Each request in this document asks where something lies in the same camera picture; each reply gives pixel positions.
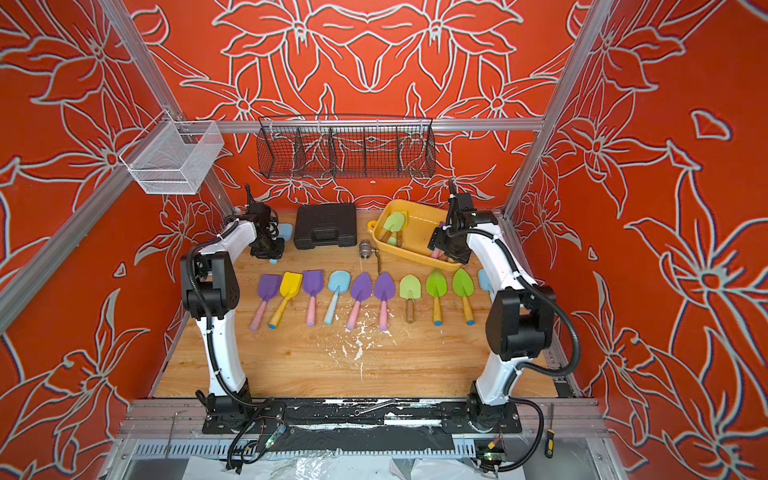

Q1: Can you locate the green shovel yellow handle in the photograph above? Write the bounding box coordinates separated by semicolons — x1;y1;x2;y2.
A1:
426;269;447;326
452;268;475;325

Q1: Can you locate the yellow square shovel yellow handle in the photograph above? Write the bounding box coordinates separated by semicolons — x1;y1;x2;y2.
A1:
268;272;303;329

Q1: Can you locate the purple square shovel pink handle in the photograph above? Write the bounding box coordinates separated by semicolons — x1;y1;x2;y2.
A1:
302;270;324;327

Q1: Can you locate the light green shovel wooden handle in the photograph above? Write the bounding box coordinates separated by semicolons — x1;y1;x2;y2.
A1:
399;274;421;324

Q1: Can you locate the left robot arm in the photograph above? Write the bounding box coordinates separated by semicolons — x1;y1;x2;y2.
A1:
180;213;285;418

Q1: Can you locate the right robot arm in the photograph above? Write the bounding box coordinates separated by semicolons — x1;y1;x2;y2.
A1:
428;193;582;430

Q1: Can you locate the yellow plastic storage box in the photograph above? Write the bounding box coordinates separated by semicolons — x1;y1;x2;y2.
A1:
370;199;462;272

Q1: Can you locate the black plastic tool case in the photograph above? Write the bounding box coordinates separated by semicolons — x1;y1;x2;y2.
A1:
293;203;358;250

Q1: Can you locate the yellow black screwdriver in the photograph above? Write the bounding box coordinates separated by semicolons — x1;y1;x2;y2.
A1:
544;429;555;459

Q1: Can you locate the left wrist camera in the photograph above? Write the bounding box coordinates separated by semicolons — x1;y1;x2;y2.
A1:
242;202;279;236

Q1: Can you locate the black wire wall basket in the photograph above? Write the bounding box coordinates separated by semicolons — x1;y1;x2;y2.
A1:
256;115;437;179

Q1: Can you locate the clear plastic wall bin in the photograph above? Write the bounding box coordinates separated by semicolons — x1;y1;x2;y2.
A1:
119;120;224;195

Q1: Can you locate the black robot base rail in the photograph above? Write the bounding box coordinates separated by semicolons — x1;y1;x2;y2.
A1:
195;390;522;434

